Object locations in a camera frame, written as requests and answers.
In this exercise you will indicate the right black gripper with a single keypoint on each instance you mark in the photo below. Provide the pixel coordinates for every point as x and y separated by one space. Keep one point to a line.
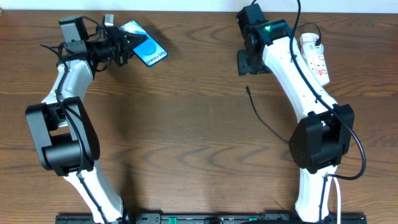
242 66

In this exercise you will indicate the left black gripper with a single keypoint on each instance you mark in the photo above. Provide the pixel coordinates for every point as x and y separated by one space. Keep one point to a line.
121 45

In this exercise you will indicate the blue Samsung smartphone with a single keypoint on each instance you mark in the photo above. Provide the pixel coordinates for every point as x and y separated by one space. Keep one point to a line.
149 52

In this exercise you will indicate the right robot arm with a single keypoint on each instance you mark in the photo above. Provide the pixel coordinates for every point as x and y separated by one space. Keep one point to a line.
324 128

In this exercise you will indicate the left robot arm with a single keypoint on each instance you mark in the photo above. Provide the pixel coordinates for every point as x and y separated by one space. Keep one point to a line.
63 135

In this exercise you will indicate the white charger plug adapter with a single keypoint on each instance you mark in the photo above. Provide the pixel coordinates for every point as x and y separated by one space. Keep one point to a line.
310 42

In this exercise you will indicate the white power strip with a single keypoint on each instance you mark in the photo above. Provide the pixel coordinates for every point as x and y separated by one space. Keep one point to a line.
314 57

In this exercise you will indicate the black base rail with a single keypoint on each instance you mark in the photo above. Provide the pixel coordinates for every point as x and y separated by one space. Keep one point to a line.
271 217

